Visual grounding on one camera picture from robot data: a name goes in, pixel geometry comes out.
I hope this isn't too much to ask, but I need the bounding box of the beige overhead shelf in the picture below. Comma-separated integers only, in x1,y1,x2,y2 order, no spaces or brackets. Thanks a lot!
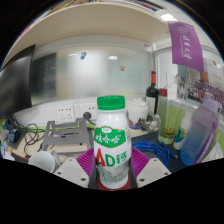
2,2,172,64

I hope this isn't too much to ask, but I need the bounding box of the clear tall red-capped container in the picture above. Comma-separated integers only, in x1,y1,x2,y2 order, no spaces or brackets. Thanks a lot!
156,87,178,145

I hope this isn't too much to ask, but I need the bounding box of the group photo print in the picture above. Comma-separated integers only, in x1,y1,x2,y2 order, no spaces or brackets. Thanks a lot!
186,59,224,105

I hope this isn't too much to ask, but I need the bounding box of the white wall power socket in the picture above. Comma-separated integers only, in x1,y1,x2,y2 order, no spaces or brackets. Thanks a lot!
55,104,75,123
79,102,99,122

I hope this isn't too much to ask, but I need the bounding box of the black computer monitor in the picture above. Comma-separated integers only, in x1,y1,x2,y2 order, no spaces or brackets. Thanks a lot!
0,44,36,120

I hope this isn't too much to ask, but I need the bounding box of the purple translucent water bottle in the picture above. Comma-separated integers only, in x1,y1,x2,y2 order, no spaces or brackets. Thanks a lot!
179,96,223,167

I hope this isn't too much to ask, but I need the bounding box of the small white labelled bottle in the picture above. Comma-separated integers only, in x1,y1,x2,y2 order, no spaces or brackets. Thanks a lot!
172,113,193,151

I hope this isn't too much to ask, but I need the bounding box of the white mug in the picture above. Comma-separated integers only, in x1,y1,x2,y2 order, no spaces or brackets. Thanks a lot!
27,150,60,174

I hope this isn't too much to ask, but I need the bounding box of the blue coiled cable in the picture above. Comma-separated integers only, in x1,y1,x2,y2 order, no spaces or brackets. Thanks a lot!
131,141,179,168

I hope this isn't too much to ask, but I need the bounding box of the black tangled cable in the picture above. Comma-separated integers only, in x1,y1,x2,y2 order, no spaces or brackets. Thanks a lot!
11,114,46,158

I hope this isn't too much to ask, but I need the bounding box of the grey metal laptop stand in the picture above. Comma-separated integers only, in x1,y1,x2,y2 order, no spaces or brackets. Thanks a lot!
41,117,93,153

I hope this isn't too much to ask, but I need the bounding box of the purple hanging pennant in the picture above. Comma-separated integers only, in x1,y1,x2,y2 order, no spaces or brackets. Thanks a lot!
167,21,205,73

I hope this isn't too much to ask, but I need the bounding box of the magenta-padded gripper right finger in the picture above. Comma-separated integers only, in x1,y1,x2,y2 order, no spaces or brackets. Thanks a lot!
128,146,172,189

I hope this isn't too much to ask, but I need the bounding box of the white green-capped drink bottle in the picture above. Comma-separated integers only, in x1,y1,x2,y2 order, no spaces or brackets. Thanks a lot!
93,95,132,190

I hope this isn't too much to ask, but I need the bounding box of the white lidded ceramic jar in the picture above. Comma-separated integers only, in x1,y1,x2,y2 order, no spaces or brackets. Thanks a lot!
125,96,150,131

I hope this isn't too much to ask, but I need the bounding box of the dark red-capped wine bottle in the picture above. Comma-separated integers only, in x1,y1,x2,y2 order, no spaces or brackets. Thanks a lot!
145,70,160,117

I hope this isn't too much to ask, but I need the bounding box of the flat round red coaster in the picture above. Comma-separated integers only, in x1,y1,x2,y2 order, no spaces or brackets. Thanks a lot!
96,177,132,192

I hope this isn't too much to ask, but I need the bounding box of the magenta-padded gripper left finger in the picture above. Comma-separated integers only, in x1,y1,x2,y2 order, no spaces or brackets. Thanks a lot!
54,147,100,190

